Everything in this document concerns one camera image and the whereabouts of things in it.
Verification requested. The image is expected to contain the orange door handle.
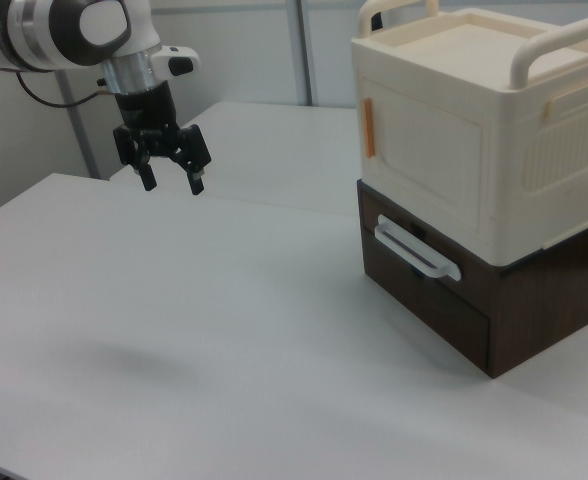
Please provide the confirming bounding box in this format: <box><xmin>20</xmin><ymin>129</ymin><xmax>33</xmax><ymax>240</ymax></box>
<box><xmin>361</xmin><ymin>97</ymin><xmax>377</xmax><ymax>160</ymax></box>

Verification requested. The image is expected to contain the cream plastic cabinet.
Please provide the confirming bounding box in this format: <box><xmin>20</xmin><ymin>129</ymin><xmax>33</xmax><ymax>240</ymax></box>
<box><xmin>349</xmin><ymin>0</ymin><xmax>588</xmax><ymax>267</ymax></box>

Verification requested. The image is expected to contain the cream cabinet carry handle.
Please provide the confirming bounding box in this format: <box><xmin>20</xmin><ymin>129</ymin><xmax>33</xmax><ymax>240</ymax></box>
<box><xmin>509</xmin><ymin>17</ymin><xmax>588</xmax><ymax>92</ymax></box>
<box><xmin>358</xmin><ymin>0</ymin><xmax>442</xmax><ymax>39</ymax></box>

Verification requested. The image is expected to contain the dark brown drawer unit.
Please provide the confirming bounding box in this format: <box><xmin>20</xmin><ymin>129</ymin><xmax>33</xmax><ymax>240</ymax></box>
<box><xmin>356</xmin><ymin>178</ymin><xmax>588</xmax><ymax>379</ymax></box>

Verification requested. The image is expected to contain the cream cabinet door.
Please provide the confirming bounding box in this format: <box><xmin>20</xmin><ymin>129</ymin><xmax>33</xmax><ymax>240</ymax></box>
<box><xmin>360</xmin><ymin>74</ymin><xmax>491</xmax><ymax>237</ymax></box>

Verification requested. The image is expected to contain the grey vertical partition post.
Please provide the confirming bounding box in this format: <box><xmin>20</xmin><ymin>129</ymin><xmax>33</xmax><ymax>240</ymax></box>
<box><xmin>291</xmin><ymin>0</ymin><xmax>321</xmax><ymax>107</ymax></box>

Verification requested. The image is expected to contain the thin black cable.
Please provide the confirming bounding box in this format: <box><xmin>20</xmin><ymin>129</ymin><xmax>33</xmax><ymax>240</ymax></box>
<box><xmin>15</xmin><ymin>72</ymin><xmax>109</xmax><ymax>109</ymax></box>

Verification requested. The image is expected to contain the grey slanted partition post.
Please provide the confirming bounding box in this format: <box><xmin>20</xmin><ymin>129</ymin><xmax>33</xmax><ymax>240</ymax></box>
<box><xmin>53</xmin><ymin>69</ymin><xmax>100</xmax><ymax>180</ymax></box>

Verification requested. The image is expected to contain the white drawer handle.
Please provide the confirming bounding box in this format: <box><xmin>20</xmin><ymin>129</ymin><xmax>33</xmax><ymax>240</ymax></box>
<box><xmin>373</xmin><ymin>213</ymin><xmax>463</xmax><ymax>283</ymax></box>

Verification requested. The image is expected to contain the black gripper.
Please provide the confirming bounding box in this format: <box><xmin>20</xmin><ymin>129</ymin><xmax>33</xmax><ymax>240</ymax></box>
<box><xmin>112</xmin><ymin>81</ymin><xmax>212</xmax><ymax>197</ymax></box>

